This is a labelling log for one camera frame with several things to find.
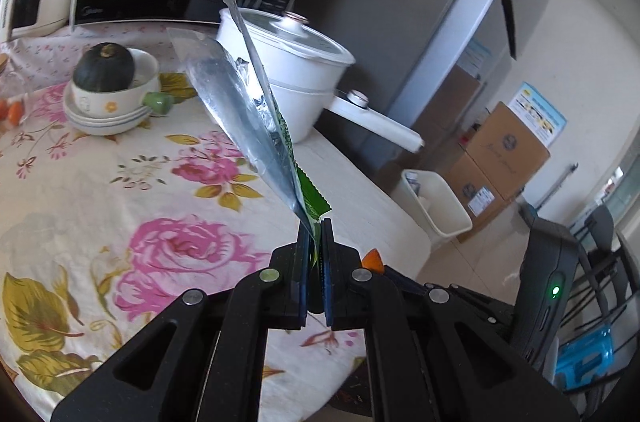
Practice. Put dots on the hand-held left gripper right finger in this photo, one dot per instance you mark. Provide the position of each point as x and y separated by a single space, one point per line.
327 282

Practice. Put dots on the white printed trash bin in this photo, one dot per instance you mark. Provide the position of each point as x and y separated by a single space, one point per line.
445 212

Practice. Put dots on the small orange fruit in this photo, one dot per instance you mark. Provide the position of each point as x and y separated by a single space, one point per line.
2 108
15 112

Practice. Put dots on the light blue printed box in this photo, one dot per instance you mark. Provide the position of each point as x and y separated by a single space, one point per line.
542 112

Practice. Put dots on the small-flower white cloth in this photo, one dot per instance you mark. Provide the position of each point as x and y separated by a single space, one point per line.
50 47

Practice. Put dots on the green foil snack packet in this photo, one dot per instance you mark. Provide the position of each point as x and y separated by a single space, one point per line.
250 122

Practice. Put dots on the stack of white plates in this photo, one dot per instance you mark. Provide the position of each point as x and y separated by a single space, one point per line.
100 125

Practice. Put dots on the brown cardboard box with label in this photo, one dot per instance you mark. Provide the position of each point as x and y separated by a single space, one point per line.
475 197

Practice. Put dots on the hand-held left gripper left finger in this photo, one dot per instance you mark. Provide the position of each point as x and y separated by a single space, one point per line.
301 282

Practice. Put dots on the dark green pumpkin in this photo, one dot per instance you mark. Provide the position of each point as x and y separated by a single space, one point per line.
104 67

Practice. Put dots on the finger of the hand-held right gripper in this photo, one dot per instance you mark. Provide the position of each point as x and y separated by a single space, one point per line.
480 308

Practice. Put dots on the orange snack packet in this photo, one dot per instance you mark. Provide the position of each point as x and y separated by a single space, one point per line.
372 261

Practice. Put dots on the white electric cooking pot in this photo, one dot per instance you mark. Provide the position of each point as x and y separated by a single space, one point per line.
310 67

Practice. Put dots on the grey refrigerator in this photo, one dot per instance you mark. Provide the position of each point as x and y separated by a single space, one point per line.
415 27

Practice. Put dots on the glass door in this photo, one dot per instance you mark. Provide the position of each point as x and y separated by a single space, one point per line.
615 187

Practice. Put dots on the blue plastic stool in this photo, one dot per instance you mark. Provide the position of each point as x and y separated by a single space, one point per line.
582 359

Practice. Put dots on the broom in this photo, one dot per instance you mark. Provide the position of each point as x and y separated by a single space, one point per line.
560 184

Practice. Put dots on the black chair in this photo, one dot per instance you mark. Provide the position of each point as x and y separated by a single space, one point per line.
600 227

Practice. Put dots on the dark brown round bin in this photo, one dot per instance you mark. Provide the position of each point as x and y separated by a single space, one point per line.
347 394

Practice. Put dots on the large-flower tablecloth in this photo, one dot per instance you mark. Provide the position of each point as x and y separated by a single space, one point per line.
150 202

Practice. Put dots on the clear plastic bottle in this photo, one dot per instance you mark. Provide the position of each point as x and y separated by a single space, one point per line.
414 183

